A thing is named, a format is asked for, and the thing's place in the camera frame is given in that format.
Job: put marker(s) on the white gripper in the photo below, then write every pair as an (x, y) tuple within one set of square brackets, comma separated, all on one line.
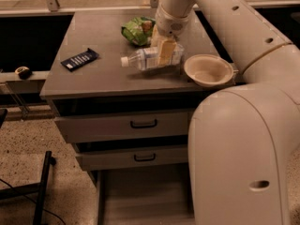
[(170, 24)]

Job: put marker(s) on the clear plastic water bottle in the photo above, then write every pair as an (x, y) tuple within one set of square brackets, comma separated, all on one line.
[(147, 59)]

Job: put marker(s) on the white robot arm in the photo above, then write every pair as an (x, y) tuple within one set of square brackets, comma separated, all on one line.
[(241, 138)]

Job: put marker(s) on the top grey drawer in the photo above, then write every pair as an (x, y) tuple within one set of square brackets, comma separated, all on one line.
[(123, 126)]

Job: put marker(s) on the grey drawer cabinet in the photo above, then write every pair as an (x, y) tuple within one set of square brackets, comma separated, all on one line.
[(104, 86)]

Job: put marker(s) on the middle grey drawer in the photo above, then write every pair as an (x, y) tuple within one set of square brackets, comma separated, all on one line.
[(135, 157)]

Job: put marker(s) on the bottom open grey drawer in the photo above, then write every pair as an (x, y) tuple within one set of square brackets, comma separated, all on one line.
[(153, 195)]

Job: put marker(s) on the green chip bag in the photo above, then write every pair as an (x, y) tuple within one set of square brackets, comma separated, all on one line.
[(138, 31)]

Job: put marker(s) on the white bowl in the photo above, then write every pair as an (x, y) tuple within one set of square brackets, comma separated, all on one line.
[(208, 70)]

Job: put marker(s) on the dark blue snack bar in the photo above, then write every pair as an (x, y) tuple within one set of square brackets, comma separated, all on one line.
[(80, 60)]

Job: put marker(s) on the black yellow tape measure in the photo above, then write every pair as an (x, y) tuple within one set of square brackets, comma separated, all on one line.
[(23, 72)]

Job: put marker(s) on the black stand frame left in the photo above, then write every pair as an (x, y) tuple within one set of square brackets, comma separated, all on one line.
[(33, 192)]

